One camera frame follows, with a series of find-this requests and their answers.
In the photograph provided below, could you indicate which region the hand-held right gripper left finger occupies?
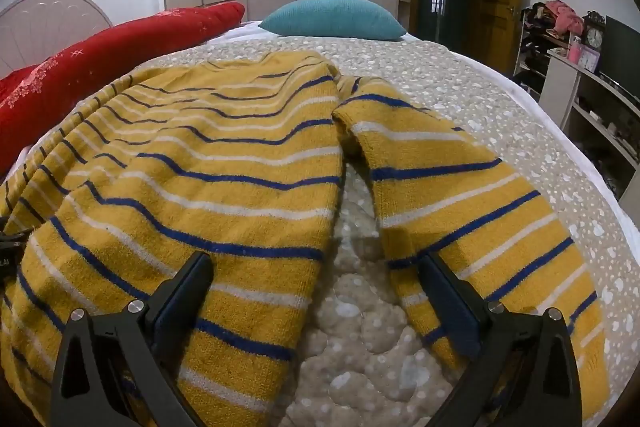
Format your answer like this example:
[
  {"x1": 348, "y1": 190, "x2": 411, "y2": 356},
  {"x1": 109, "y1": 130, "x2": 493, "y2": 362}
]
[{"x1": 50, "y1": 251, "x2": 216, "y2": 427}]

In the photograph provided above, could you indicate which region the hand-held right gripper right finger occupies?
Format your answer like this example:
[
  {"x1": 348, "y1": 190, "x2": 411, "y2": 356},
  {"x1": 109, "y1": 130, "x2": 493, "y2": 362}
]
[{"x1": 419, "y1": 251, "x2": 584, "y2": 427}]

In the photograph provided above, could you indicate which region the yellow striped sweater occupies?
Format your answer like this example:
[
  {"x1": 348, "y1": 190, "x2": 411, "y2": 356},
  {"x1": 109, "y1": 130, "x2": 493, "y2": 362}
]
[{"x1": 0, "y1": 51, "x2": 613, "y2": 427}]

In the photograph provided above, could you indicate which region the red quilt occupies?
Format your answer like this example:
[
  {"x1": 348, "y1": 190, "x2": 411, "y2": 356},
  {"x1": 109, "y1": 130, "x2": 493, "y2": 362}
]
[{"x1": 0, "y1": 2, "x2": 246, "y2": 174}]

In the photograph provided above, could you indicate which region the round white headboard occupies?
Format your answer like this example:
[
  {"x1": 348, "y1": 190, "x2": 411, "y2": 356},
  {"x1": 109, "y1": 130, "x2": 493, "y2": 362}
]
[{"x1": 0, "y1": 0, "x2": 115, "y2": 80}]

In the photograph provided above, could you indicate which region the white shelf cabinet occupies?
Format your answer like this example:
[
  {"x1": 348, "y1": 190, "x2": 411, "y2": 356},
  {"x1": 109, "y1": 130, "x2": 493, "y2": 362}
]
[{"x1": 539, "y1": 47, "x2": 640, "y2": 202}]

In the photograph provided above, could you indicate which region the cluttered shoe rack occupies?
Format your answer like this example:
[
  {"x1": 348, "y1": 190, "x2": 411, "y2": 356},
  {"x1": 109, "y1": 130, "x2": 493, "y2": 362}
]
[{"x1": 512, "y1": 1, "x2": 576, "y2": 95}]

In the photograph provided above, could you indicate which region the pink box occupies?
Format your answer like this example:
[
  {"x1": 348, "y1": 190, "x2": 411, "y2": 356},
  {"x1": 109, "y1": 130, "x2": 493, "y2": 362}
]
[{"x1": 567, "y1": 36, "x2": 601, "y2": 74}]

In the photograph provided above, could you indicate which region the black television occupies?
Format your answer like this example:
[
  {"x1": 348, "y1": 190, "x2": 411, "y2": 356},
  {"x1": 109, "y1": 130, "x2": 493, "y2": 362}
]
[{"x1": 599, "y1": 16, "x2": 640, "y2": 102}]

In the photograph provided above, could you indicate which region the dark mantel clock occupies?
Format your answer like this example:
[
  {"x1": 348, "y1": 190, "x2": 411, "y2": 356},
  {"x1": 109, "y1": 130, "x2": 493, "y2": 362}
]
[{"x1": 582, "y1": 11, "x2": 607, "y2": 50}]

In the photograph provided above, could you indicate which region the pink cloth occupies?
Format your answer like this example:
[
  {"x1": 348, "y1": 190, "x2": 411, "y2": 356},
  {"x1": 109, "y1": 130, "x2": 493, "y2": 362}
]
[{"x1": 545, "y1": 0, "x2": 585, "y2": 36}]

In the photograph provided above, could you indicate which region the teal pillow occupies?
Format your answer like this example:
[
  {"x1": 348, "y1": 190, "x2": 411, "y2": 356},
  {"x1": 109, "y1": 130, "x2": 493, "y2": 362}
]
[{"x1": 258, "y1": 0, "x2": 407, "y2": 41}]

